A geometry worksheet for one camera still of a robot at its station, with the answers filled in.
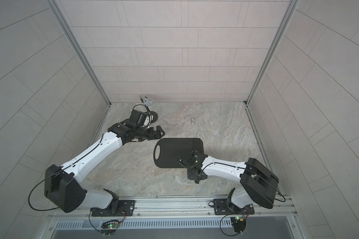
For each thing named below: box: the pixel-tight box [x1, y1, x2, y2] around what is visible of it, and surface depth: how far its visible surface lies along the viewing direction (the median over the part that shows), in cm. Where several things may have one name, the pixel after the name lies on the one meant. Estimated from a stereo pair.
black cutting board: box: [153, 137, 204, 169], surface depth 96 cm
